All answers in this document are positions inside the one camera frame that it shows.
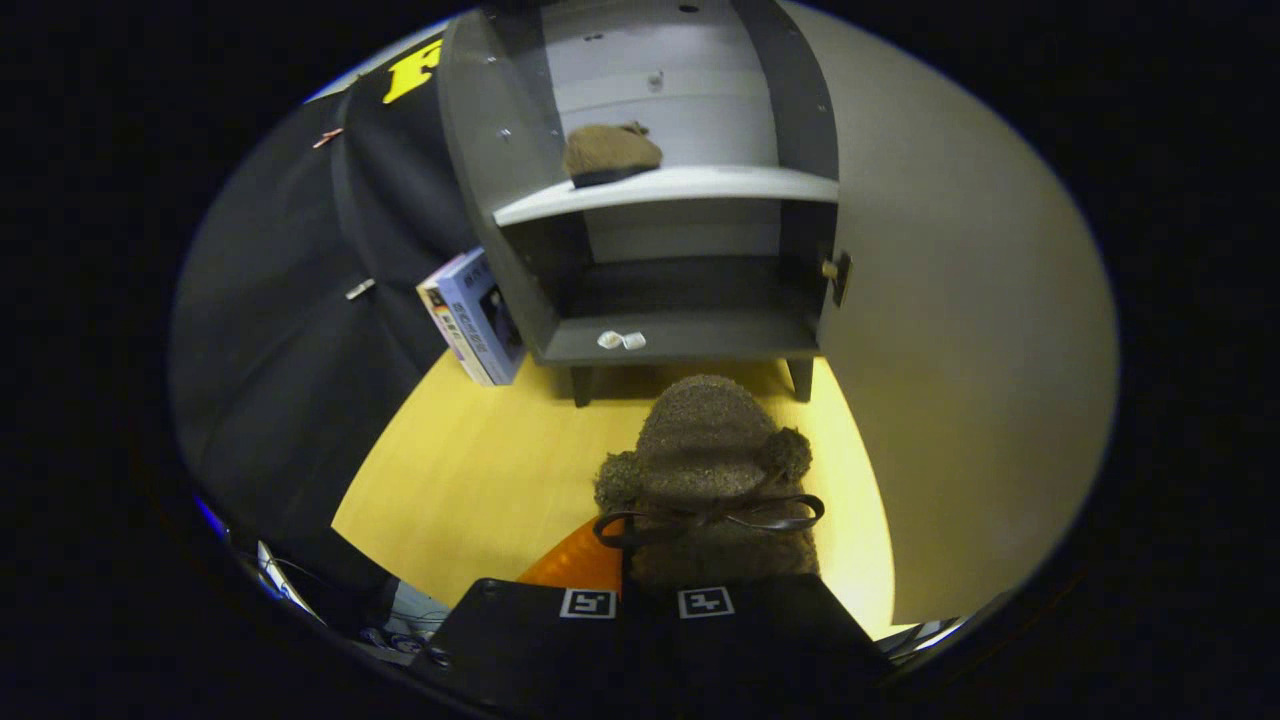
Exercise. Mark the brown fuzzy shoe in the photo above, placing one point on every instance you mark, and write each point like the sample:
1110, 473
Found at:
610, 150
705, 440

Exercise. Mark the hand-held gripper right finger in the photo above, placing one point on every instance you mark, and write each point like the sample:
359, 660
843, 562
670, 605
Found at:
780, 640

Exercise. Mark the blue book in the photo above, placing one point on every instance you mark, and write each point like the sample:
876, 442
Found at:
490, 320

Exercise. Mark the beige shoe cabinet door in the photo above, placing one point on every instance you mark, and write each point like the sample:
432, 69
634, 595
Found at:
980, 350

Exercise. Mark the gray shoe cabinet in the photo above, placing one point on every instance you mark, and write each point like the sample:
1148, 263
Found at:
680, 185

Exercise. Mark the small white packet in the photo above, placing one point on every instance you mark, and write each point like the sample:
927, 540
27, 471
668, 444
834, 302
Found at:
634, 341
610, 340

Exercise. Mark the black backdrop cloth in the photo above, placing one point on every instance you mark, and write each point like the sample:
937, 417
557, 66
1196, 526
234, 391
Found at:
290, 380

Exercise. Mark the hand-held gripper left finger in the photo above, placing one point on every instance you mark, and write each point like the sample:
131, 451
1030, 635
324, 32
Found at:
520, 640

